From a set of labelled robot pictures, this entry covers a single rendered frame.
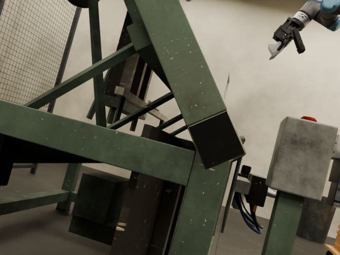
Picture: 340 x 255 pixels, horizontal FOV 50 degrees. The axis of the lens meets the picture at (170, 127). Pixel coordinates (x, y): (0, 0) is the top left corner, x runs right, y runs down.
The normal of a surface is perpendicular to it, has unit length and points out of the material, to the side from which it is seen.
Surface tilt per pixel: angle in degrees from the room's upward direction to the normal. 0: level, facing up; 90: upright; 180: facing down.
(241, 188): 90
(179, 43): 90
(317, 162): 90
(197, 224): 90
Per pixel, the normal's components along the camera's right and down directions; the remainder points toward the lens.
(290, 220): -0.17, -0.10
